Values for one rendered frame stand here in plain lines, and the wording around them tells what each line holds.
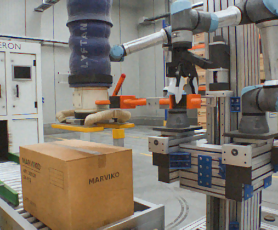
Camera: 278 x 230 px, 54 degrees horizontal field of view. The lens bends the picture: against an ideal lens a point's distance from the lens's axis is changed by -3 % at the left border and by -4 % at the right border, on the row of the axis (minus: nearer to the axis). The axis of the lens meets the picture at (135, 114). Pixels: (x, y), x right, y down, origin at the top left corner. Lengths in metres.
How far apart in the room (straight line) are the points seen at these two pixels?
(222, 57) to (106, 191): 0.97
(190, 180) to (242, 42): 0.84
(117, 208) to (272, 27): 1.15
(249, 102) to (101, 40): 0.78
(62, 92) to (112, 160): 9.81
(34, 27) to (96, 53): 9.75
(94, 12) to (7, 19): 9.46
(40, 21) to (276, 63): 10.35
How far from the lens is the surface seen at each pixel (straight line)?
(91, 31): 1.38
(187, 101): 0.94
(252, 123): 1.43
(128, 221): 1.49
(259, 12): 1.36
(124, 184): 1.53
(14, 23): 10.84
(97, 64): 1.35
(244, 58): 1.70
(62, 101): 11.19
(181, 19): 1.01
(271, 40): 1.35
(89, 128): 1.24
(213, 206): 1.79
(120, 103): 1.19
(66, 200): 1.37
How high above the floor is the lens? 1.21
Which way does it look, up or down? 3 degrees down
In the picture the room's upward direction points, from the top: 1 degrees counter-clockwise
